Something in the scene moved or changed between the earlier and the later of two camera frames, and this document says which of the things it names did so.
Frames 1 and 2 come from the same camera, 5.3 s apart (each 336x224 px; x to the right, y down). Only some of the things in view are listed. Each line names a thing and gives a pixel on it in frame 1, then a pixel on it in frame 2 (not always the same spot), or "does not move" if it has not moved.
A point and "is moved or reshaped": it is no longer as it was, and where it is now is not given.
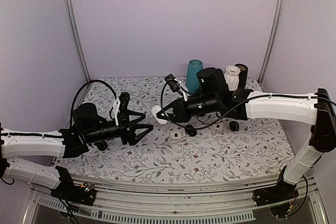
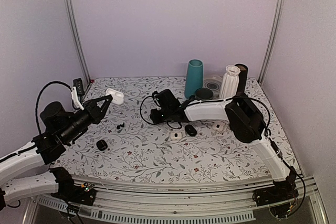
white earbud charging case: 154,110 is moved or reshaped
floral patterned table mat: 228,150 does not move
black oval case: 190,130 does not move
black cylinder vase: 242,76 does not move
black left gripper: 129,136 → 91,105
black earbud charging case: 102,145 does not move
